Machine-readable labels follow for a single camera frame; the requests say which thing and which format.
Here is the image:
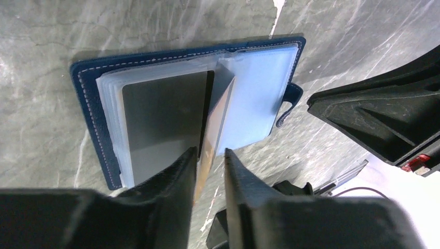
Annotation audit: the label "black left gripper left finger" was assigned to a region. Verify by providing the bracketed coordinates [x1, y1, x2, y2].
[1, 147, 198, 248]

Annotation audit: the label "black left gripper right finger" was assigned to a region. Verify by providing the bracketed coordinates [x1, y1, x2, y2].
[224, 149, 423, 248]

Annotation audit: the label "aluminium rail frame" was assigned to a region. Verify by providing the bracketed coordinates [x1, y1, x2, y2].
[313, 160, 368, 197]

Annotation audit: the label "black credit card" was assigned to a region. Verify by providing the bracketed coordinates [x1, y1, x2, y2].
[122, 71, 214, 185]

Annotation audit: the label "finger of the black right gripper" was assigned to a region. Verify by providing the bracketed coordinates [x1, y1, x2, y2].
[348, 46, 439, 90]
[307, 76, 439, 166]

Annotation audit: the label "blue leather card holder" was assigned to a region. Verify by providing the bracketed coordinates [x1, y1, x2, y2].
[70, 35, 306, 190]

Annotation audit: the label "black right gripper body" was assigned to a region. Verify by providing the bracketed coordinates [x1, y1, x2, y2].
[401, 140, 439, 177]

